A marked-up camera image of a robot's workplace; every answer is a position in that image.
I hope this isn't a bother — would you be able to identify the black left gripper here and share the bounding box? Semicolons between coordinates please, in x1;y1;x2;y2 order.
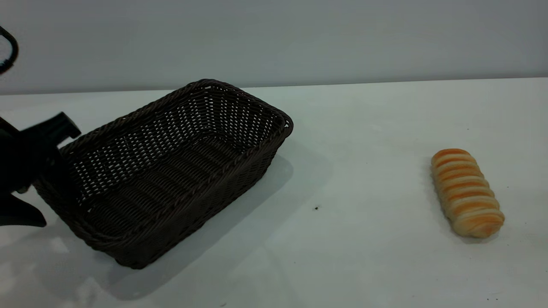
0;112;82;228

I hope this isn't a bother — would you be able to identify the dark brown wicker basket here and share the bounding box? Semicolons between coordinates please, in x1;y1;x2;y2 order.
34;79;294;270

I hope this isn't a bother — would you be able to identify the striped golden bread roll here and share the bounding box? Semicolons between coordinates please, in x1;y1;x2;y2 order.
430;148;505;239

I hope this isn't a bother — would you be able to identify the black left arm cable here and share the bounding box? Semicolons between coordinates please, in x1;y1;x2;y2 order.
0;26;19;76

